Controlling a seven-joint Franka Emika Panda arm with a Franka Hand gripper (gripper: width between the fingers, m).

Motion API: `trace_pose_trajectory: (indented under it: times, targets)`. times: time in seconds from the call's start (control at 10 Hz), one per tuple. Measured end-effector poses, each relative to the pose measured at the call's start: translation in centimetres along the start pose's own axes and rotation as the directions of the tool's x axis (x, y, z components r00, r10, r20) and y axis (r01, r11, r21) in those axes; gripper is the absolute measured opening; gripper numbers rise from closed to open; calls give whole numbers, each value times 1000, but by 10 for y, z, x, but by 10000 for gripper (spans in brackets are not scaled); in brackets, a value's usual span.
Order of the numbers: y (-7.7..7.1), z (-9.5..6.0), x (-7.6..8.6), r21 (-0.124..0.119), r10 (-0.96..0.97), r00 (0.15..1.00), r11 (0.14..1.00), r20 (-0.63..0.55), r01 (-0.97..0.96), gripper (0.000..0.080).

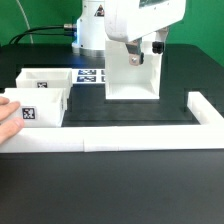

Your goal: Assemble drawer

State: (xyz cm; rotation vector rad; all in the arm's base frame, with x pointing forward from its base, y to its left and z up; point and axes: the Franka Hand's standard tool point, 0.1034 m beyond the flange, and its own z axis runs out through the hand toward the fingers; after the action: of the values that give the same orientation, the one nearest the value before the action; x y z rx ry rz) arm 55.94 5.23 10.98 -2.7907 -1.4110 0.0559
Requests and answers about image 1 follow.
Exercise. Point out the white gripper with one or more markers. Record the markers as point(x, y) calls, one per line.
point(127, 20)

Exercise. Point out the white drawer cabinet housing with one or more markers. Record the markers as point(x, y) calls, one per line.
point(124, 81)

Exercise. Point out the white front drawer box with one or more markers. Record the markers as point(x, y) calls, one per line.
point(39, 107)

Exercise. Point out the white drawer box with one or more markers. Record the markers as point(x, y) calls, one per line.
point(45, 78)
point(39, 107)

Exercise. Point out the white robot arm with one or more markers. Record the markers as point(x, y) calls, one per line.
point(90, 32)

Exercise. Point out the white rear drawer box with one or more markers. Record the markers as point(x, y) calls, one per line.
point(45, 78)

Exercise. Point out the bare human hand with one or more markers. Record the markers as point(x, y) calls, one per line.
point(9, 127)

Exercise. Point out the white marker tag sheet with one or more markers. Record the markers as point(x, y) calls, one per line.
point(88, 76)

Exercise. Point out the white U-shaped fence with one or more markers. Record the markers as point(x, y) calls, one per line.
point(208, 133)

